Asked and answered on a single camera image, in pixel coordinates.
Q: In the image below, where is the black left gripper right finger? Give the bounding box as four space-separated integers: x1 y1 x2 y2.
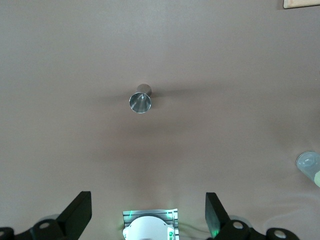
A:
204 191 301 240

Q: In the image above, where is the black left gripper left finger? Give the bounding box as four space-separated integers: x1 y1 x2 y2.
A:
0 191 93 240

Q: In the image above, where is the steel jigger measuring cup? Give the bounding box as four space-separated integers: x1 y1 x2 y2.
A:
128 83 153 115

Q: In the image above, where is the green sleeved glass bottle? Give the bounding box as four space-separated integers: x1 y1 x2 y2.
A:
295 150 320 188

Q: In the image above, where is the brown table cover sheet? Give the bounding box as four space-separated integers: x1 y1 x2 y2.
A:
0 0 320 240

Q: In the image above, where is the wooden cutting board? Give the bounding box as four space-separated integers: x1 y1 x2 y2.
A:
283 0 320 10

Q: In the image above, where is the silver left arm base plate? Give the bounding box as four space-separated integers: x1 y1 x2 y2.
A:
121 207 180 240

